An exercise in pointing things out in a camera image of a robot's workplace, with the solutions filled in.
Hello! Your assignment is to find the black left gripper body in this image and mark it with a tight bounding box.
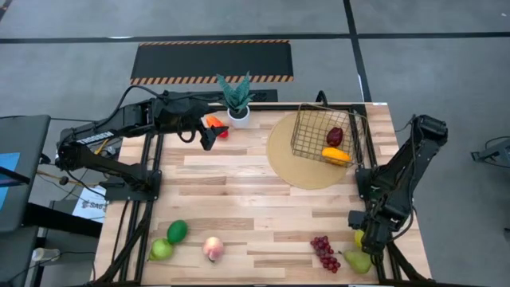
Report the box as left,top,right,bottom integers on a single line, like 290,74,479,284
153,91,208,139

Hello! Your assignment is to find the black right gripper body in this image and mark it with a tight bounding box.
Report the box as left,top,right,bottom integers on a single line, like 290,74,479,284
347,201,403,240

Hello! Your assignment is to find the red-orange mango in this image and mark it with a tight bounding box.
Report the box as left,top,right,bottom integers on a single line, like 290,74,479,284
206,115,230,140

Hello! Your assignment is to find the green pear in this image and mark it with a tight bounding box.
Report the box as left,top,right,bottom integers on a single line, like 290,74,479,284
342,250,373,275

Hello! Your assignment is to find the potted succulent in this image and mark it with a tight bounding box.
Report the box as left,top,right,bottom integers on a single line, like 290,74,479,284
214,71,256,129

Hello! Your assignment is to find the purple grape bunch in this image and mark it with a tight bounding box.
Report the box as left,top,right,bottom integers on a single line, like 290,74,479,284
309,234,342,274

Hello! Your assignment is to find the orange-yellow mango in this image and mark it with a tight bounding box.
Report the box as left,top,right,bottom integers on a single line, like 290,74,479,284
320,147,352,167

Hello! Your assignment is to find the dark red plum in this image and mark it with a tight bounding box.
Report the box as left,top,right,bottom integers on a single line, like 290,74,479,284
326,126,344,147

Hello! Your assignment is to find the dark green lime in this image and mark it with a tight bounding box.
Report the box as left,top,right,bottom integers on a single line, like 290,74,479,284
166,219,189,246

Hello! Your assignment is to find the gold wire basket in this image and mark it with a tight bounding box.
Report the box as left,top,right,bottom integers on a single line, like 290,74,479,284
289,102,370,167

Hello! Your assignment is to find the pink peach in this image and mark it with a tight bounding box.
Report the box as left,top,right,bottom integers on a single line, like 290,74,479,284
202,236,226,263

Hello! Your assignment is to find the light green apple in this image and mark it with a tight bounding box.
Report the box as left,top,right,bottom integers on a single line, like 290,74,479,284
148,238,175,262

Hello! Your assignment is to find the black hazard-striped floor mat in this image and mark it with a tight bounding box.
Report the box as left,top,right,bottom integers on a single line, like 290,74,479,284
129,38,295,85

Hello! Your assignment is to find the black perforated floor strip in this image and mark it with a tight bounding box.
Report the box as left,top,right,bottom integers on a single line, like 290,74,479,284
179,88,279,104

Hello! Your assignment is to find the round woven tan placemat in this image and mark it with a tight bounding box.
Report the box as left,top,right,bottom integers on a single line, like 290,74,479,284
265,112,359,191

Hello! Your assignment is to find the white printed paper sign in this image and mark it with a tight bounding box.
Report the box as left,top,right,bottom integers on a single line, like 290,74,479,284
72,185,108,223

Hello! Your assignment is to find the grey cart top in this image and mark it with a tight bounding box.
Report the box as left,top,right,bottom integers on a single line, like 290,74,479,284
0,114,52,234

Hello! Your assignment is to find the blue screen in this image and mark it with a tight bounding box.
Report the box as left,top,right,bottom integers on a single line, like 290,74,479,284
0,152,21,212

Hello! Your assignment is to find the clear plastic bottle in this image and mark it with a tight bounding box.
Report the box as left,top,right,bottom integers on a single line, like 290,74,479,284
31,247,61,263

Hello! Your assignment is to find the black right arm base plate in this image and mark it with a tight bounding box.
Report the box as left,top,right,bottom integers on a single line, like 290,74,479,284
355,167,414,200

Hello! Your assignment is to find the black aluminium table frame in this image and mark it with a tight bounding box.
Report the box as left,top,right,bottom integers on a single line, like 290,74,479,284
93,103,435,286

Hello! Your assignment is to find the yellow cable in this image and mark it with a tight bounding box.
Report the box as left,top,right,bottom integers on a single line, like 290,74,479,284
94,138,111,156

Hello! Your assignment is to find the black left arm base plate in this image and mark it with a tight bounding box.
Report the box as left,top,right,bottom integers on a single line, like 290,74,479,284
104,171,163,202

